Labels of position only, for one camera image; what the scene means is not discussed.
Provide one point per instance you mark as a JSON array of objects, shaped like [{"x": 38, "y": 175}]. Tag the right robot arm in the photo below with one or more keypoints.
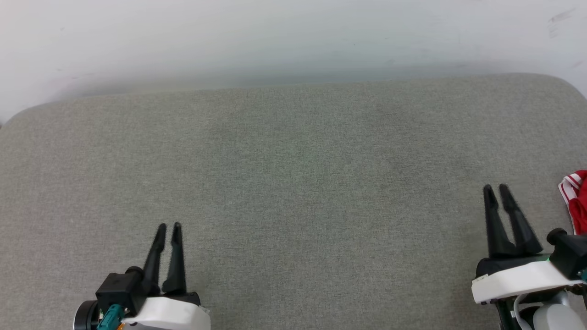
[{"x": 555, "y": 316}]

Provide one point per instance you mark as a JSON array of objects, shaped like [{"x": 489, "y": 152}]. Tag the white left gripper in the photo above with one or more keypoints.
[{"x": 172, "y": 316}]

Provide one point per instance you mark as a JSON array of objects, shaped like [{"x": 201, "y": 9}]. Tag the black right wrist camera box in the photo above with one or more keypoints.
[{"x": 571, "y": 252}]

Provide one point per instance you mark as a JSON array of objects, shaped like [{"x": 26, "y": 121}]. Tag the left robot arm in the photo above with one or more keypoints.
[{"x": 85, "y": 317}]

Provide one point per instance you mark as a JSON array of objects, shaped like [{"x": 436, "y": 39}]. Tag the red and white garment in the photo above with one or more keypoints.
[{"x": 578, "y": 201}]

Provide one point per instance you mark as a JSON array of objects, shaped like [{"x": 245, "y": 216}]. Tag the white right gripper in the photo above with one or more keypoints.
[{"x": 513, "y": 279}]

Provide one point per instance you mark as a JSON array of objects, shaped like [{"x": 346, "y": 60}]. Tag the grey fabric sofa cushion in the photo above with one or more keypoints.
[{"x": 293, "y": 192}]

